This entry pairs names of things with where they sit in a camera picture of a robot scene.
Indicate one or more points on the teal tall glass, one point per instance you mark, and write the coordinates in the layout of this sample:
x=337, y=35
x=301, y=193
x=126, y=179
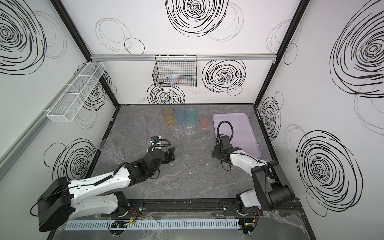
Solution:
x=192, y=113

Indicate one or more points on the clear faceted glass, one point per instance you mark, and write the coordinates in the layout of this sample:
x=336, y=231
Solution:
x=176, y=128
x=117, y=156
x=154, y=129
x=189, y=126

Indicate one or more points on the black wire basket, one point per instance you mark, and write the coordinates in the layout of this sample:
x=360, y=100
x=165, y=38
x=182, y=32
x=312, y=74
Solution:
x=176, y=70

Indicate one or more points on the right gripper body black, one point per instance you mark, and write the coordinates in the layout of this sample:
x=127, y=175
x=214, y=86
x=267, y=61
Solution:
x=218, y=153

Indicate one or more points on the frosted clear tall glass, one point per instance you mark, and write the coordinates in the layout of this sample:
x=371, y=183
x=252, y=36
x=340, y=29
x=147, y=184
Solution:
x=140, y=132

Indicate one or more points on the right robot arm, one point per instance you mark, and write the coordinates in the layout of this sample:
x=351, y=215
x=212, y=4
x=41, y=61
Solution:
x=271, y=186

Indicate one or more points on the clear plain cup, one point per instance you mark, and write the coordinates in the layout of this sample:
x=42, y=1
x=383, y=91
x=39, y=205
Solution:
x=108, y=148

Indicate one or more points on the white mesh shelf basket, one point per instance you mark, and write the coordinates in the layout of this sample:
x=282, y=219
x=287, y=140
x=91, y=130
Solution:
x=76, y=93

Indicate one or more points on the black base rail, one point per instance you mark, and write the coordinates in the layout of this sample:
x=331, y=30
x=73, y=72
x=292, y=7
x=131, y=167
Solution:
x=223, y=207

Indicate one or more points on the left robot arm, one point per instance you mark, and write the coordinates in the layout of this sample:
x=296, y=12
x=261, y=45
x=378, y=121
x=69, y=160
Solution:
x=65, y=200

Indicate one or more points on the white slotted cable duct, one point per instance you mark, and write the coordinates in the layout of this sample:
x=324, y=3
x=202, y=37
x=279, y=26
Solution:
x=194, y=224

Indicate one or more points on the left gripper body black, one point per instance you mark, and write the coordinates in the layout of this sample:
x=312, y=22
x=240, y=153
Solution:
x=170, y=154

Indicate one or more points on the blue tall glass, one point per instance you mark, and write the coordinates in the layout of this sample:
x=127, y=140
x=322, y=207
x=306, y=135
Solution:
x=180, y=113

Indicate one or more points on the yellow tall glass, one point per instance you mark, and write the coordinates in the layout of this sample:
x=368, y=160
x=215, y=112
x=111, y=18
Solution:
x=168, y=115

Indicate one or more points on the pink short glass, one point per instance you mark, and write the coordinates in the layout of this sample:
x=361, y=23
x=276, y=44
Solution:
x=204, y=122

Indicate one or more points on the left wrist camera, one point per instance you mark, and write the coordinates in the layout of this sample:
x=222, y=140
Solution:
x=154, y=139

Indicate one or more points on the lilac plastic tray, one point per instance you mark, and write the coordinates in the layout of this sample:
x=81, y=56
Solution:
x=244, y=136

